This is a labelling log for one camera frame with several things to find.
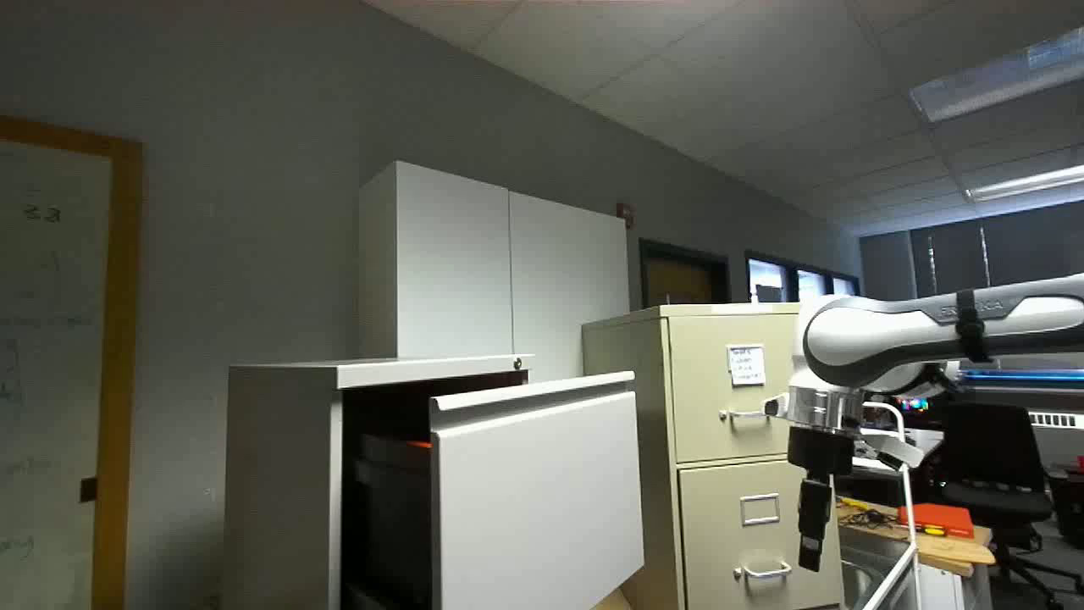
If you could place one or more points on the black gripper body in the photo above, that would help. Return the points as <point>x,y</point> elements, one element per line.
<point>820,449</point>

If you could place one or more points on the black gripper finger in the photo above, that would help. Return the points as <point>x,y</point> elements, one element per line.
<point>823,494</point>
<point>809,528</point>

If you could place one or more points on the white cabinet drawer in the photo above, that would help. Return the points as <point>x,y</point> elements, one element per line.
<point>535,494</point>

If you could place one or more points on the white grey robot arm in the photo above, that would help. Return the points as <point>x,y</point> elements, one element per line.
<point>881,332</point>

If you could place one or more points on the beige metal filing cabinet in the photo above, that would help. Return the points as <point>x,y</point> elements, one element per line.
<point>705,494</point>

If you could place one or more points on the tall white cabinet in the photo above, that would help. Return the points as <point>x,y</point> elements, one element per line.
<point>475,272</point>

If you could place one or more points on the low white cabinet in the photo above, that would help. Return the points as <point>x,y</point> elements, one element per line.
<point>283,486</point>

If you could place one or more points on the silver label holder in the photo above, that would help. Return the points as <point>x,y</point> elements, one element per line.
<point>760,509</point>

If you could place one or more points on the orange flat object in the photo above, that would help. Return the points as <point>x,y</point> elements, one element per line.
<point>937,515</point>

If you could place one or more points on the white paper label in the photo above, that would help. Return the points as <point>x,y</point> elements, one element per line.
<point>748,362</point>

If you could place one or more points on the wooden board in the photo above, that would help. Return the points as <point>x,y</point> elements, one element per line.
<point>959,551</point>

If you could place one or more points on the dark framed window row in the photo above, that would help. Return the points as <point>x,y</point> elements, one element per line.
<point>797,279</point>

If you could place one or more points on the black office chair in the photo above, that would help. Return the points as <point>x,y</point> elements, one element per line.
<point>993,462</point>

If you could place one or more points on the blue lit equipment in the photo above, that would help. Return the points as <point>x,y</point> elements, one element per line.
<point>1021,378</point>

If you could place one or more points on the narrow ceiling light panel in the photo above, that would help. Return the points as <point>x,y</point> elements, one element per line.
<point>1027,181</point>

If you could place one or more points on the large ceiling light panel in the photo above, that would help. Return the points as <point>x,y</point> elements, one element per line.
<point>1000,74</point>

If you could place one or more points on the wood framed whiteboard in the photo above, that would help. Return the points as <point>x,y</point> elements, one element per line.
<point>54,372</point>

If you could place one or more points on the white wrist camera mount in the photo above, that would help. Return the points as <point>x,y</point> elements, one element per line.
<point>887,449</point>

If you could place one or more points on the white metal tube frame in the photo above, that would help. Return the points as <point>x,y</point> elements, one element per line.
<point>906,528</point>

